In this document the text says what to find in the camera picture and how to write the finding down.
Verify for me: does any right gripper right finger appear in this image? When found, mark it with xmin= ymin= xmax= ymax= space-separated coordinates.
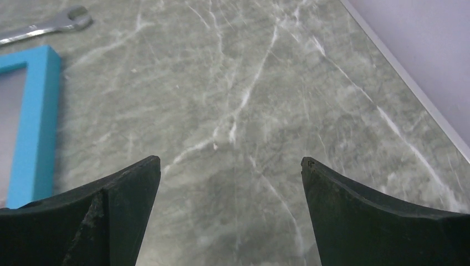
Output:
xmin=301 ymin=157 xmax=469 ymax=265

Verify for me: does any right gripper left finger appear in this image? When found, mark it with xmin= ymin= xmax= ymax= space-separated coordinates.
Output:
xmin=1 ymin=156 xmax=161 ymax=265

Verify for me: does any blue wooden picture frame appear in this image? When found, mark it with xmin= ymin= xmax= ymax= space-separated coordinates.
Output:
xmin=1 ymin=45 xmax=61 ymax=209

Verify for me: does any landscape photo print board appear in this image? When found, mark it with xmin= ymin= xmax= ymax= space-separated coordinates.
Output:
xmin=1 ymin=68 xmax=27 ymax=208

